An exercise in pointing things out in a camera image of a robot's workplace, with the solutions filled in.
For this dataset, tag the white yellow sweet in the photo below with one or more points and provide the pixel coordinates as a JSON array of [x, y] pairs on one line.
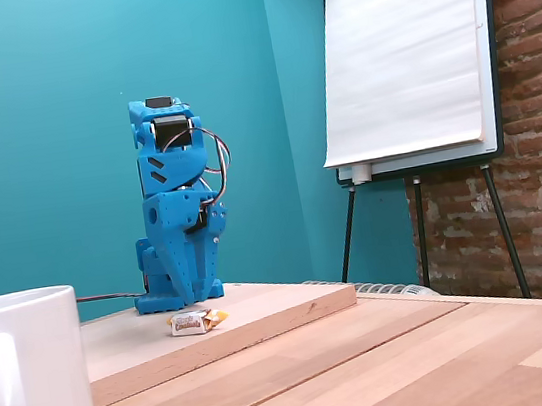
[[189, 324]]

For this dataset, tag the light wooden board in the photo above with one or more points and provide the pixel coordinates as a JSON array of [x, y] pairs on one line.
[[266, 310]]

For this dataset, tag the white radiator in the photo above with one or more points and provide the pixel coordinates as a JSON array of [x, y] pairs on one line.
[[404, 289]]

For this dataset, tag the white flipchart paper pad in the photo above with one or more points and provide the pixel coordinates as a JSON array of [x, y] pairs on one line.
[[395, 44]]

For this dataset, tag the flipchart easel with dark frame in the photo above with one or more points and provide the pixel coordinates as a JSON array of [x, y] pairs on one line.
[[427, 162]]

